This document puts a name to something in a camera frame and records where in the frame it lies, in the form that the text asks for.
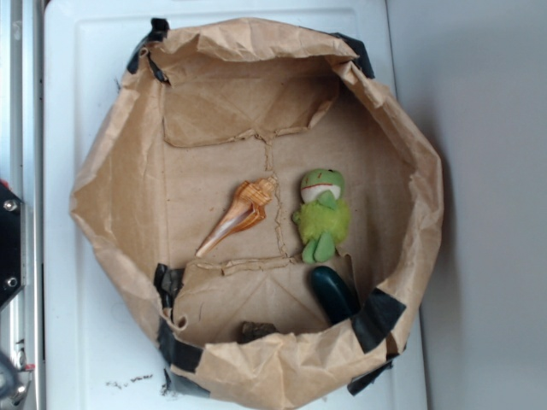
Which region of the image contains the silver aluminium frame rail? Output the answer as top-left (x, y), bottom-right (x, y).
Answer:
top-left (1, 1), bottom-right (45, 409)

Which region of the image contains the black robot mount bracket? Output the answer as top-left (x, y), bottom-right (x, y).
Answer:
top-left (0, 179), bottom-right (25, 310)

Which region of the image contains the white plastic tray lid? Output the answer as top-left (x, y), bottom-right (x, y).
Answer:
top-left (41, 0), bottom-right (432, 410)

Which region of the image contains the orange spiral seashell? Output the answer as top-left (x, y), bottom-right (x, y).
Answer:
top-left (196, 177), bottom-right (277, 257)

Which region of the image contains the dark green smooth stone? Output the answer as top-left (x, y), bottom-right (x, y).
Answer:
top-left (310, 266), bottom-right (360, 325)

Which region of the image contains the green plush frog toy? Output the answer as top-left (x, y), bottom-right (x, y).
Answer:
top-left (292, 168), bottom-right (350, 264)

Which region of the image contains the brown paper bag tray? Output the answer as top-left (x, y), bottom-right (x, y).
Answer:
top-left (70, 18), bottom-right (444, 409)

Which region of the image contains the brown rough rock piece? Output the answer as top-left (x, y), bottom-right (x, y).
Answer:
top-left (238, 321), bottom-right (278, 344)

